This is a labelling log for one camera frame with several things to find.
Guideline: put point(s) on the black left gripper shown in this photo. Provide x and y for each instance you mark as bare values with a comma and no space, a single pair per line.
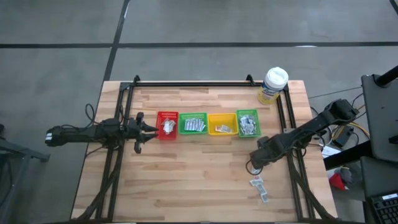
133,132

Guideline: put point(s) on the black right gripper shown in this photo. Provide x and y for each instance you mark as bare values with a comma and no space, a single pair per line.
265,152

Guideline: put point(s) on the white narrow packet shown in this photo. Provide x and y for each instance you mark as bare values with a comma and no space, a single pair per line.
168,128

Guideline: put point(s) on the alcohol antiseptic pad packet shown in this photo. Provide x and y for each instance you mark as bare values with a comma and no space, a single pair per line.
243,128
251,119
244,119
247,124
250,130

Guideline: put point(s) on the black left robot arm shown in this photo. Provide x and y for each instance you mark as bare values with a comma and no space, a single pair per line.
81,133

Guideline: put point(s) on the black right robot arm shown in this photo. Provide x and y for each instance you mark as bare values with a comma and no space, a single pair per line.
311,126

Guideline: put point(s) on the red plastic basket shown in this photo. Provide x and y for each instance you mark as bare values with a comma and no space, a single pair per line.
158,116

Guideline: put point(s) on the green plastic basket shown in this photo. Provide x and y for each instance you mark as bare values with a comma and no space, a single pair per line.
192,115
237,124

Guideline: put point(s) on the yellow plastic basket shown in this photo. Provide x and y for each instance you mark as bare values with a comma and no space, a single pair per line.
222,118

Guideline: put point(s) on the white paper sheet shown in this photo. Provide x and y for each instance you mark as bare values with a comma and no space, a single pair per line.
329,151

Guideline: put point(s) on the Lysol wipes canister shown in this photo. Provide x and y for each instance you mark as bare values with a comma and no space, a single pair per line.
273,85

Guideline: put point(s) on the red cloth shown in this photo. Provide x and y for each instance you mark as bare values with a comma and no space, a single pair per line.
337,182

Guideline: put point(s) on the black power adapter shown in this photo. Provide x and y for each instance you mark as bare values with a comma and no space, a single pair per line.
342,138

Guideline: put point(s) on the black diagonal beam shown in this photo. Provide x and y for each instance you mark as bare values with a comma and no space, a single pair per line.
348,155

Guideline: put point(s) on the grey cloth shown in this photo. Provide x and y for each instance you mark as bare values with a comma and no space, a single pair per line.
351,174

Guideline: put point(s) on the grey desk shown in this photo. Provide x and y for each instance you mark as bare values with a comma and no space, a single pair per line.
373,174

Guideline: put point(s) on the grey side table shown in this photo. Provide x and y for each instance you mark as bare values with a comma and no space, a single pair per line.
382,118

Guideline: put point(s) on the grey metal stand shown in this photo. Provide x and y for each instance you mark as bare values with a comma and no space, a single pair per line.
18,155

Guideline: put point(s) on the black keyboard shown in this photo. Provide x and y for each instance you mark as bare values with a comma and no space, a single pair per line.
385,208

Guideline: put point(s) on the black pole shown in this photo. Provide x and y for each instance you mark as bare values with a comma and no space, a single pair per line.
387,77

